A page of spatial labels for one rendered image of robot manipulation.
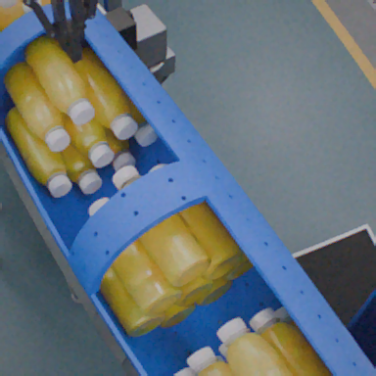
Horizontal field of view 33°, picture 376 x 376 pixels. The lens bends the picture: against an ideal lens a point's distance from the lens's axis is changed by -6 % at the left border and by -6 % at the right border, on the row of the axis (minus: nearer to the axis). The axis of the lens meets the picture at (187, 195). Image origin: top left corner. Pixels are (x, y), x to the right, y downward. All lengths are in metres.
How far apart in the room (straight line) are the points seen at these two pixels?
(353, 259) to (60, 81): 1.28
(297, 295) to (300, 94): 1.79
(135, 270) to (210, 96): 1.65
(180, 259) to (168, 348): 0.22
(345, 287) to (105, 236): 1.27
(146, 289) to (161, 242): 0.07
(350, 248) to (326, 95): 0.75
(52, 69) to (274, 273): 0.51
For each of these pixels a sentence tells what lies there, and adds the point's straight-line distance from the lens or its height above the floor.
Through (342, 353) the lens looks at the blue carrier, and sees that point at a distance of 0.87.
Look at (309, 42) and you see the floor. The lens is 2.82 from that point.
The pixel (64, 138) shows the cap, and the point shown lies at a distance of 1.12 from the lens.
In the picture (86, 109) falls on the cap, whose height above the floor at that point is 1.16.
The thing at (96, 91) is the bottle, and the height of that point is 1.14.
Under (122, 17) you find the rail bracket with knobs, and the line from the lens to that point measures 1.44.
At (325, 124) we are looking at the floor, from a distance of 2.55.
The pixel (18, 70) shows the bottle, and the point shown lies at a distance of 1.20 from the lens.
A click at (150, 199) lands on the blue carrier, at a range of 0.90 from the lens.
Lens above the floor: 2.02
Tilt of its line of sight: 61 degrees down
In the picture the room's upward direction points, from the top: 2 degrees clockwise
